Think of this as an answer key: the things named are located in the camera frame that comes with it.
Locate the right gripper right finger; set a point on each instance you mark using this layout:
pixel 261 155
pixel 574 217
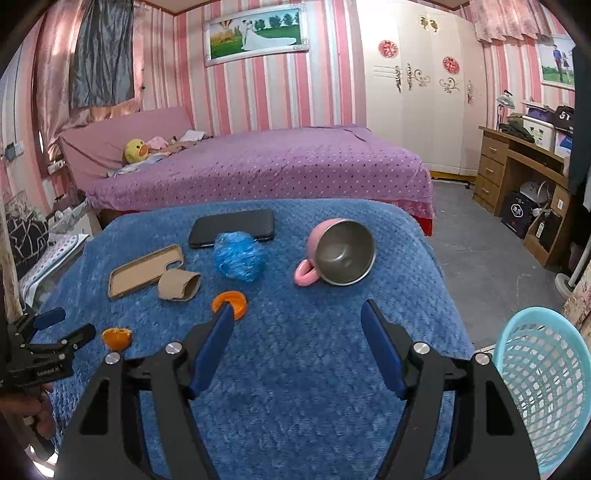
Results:
pixel 459 420

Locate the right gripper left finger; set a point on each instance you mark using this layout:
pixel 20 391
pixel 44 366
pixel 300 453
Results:
pixel 105 437

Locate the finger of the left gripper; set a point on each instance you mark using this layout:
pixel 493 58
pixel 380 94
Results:
pixel 67 345
pixel 33 322

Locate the orange peel piece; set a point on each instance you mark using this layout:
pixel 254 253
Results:
pixel 117 339

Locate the brown cardboard tube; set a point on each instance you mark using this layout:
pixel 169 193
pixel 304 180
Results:
pixel 178 285

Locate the orange bottle cap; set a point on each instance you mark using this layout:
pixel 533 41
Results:
pixel 235 299

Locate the blue plastic bag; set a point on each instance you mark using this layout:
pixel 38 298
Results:
pixel 238 256

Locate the person's left hand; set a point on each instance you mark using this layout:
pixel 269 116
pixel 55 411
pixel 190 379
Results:
pixel 20 405

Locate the dotted folded bedding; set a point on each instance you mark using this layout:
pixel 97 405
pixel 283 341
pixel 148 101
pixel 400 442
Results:
pixel 38 283

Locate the black white patterned cloth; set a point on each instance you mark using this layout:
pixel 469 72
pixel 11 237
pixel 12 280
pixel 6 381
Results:
pixel 28 232

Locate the light blue mesh basket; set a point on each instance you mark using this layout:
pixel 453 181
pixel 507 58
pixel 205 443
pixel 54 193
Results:
pixel 545 363

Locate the tan phone case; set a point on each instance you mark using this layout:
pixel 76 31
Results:
pixel 143 271

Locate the pink headboard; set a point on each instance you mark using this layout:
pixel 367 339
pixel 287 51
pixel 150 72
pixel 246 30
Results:
pixel 91 151

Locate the blue fleece blanket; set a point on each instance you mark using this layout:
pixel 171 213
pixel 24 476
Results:
pixel 298 394

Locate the yellow duck plush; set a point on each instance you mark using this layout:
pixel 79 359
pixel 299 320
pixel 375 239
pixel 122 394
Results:
pixel 135 151

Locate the black smartphone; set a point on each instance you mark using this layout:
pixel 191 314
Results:
pixel 257 223

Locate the pink metal mug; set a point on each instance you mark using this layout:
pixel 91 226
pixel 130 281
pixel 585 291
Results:
pixel 340 252

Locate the grey hanging cloth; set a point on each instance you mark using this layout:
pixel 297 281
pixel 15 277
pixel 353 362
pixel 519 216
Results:
pixel 101 73

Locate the wooden desk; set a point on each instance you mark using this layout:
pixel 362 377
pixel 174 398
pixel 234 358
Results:
pixel 526 186

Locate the purple dotted bed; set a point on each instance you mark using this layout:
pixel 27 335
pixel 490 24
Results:
pixel 303 163

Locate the white wardrobe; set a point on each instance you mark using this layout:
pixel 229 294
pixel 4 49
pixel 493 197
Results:
pixel 425 83

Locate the framed couple photo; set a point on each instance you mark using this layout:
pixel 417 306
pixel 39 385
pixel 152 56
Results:
pixel 556 62

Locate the pink window curtain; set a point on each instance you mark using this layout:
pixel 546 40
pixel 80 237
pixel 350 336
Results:
pixel 509 19

